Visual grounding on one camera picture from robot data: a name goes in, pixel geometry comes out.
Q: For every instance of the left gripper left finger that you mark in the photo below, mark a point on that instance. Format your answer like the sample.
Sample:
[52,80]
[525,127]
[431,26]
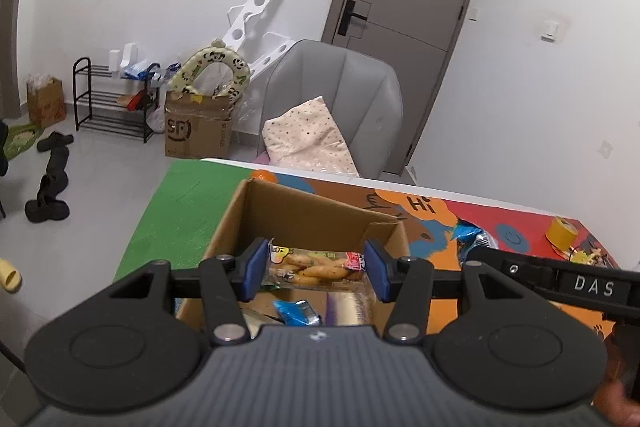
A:
[145,336]

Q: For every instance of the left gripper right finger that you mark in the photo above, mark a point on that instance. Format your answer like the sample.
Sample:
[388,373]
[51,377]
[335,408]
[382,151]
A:
[490,338]

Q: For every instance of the potato snack packet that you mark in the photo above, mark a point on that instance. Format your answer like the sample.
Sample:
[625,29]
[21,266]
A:
[297,268]

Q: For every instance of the right hand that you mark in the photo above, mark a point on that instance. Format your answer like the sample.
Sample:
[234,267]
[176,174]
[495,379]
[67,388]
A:
[611,399]

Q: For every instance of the yellow toy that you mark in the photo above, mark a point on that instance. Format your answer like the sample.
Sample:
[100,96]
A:
[586,253]

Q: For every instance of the yellow tape roll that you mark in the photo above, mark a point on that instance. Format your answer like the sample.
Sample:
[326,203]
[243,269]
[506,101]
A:
[561,233]

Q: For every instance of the blue silver snack packet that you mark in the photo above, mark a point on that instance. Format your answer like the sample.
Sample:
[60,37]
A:
[468,236]

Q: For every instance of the yellow slipper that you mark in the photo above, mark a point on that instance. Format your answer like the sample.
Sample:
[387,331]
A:
[10,277]

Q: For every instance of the colourful cartoon table mat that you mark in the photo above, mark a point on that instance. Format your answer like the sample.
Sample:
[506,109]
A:
[184,213]

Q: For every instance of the purple cream snack bag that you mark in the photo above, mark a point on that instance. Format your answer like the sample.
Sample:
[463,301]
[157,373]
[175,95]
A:
[349,309]

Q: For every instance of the black boots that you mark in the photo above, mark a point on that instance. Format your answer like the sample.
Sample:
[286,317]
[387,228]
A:
[47,206]

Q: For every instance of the blue snack wrapper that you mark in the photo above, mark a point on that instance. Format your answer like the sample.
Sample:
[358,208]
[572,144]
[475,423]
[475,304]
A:
[297,313]

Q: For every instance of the open cardboard box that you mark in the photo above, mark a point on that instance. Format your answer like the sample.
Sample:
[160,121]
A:
[295,218]

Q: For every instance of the orange fruit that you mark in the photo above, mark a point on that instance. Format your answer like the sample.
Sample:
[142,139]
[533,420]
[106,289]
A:
[264,175]

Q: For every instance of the taped cardboard box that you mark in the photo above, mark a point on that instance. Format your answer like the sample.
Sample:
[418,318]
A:
[197,126]

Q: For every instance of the green floor mat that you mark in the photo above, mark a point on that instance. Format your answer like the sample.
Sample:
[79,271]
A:
[21,138]

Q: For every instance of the black shoe rack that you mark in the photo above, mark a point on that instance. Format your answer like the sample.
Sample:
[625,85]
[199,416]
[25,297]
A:
[120,113]

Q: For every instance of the brown paper bag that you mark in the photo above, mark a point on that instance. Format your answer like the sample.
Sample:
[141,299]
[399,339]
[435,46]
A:
[45,100]

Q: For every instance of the panda print neck pillow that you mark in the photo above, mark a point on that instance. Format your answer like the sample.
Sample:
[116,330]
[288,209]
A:
[215,71]

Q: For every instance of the dotted cream pillow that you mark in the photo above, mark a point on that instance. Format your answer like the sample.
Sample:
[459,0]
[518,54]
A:
[307,138]

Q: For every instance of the grey upholstered chair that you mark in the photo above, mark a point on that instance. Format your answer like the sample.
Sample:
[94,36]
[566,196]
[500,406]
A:
[361,92]

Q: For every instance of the white perforated rack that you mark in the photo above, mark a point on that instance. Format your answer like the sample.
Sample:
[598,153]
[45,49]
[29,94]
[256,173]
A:
[248,35]

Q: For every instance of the white light switch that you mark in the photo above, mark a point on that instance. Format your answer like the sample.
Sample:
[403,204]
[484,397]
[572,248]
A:
[550,31]

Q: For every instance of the black door handle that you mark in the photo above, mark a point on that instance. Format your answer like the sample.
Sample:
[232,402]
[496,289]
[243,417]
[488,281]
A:
[347,15]

